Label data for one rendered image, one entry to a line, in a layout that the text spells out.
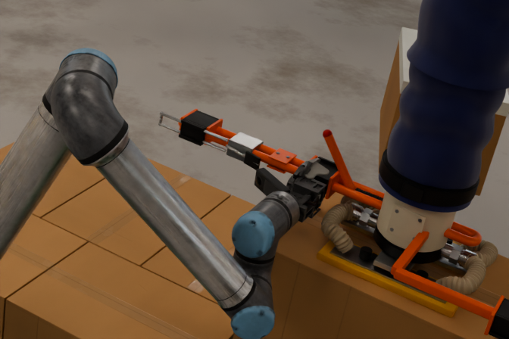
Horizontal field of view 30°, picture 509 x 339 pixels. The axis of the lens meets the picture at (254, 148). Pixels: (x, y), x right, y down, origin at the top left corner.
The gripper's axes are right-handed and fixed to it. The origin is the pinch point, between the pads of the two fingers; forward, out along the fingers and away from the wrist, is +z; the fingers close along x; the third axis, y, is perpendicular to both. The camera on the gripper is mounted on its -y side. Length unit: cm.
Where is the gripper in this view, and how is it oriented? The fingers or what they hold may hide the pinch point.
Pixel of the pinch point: (312, 172)
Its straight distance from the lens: 233.4
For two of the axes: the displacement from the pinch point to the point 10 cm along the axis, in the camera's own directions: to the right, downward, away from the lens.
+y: 8.7, 3.6, -3.5
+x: 1.7, -8.7, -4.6
